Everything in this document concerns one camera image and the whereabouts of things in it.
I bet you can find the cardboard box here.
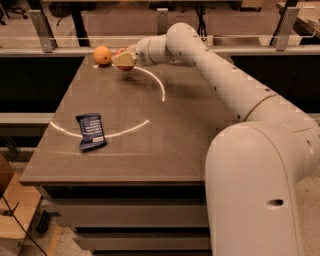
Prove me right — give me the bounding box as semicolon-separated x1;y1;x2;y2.
0;155;41;256

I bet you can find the red apple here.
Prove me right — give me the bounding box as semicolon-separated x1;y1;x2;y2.
113;48;135;71

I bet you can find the black floor cable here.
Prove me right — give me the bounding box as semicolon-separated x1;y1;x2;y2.
0;194;48;256

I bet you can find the orange fruit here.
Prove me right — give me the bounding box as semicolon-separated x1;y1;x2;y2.
93;45;112;65

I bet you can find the black hanging cable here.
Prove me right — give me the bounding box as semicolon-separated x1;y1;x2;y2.
195;3;208;43

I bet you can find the black office chair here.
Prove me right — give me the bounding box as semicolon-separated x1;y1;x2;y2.
0;0;28;26

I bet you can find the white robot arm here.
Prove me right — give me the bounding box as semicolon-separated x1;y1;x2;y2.
112;23;320;256

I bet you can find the middle metal railing bracket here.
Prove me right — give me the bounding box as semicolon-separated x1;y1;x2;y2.
157;8;168;35

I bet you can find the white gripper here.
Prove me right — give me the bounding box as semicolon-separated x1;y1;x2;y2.
112;37;157;67

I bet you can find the left metal railing bracket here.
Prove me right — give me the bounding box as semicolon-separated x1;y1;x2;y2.
29;9;57;53

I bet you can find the metal railing bracket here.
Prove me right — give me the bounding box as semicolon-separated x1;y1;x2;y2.
157;8;168;35
274;7;300;51
29;9;57;53

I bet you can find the right metal railing bracket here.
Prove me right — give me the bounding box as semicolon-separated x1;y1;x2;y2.
274;7;300;51

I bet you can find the blue snack bar wrapper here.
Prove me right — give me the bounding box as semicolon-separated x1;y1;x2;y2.
76;113;107;151

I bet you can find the grey drawer cabinet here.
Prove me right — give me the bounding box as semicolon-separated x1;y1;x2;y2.
21;56;233;256

